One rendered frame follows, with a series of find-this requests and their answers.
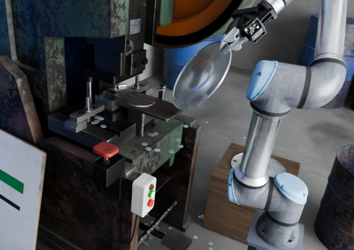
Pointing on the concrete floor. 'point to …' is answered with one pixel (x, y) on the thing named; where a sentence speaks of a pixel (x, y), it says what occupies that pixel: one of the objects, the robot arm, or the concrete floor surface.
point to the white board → (20, 192)
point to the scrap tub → (338, 204)
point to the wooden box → (233, 211)
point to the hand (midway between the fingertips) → (222, 47)
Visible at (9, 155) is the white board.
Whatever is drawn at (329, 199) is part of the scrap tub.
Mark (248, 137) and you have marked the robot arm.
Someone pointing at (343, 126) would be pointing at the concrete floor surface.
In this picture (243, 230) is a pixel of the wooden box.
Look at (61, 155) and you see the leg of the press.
